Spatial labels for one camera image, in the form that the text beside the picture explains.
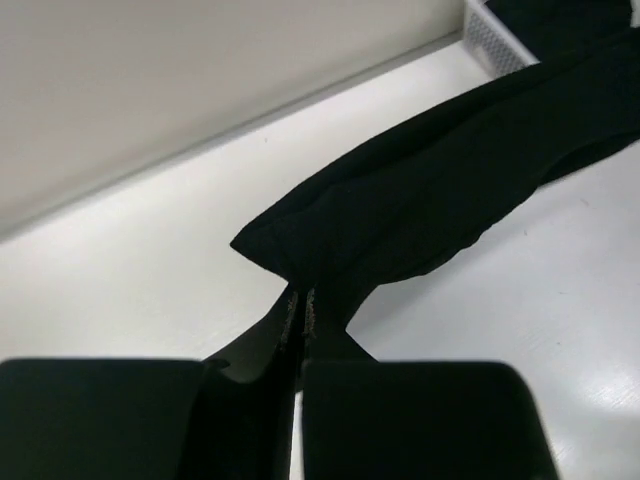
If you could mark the black skirt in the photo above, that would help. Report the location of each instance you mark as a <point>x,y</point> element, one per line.
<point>408,200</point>
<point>549,28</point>

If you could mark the white plastic basket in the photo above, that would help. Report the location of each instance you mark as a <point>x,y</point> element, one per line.
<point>491,43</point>

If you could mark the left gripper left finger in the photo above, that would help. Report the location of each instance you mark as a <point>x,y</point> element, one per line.
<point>228,416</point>

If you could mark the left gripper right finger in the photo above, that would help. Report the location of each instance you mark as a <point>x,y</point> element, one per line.
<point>366,419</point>

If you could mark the black skirt in basket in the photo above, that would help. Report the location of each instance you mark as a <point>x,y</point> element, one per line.
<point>549,28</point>

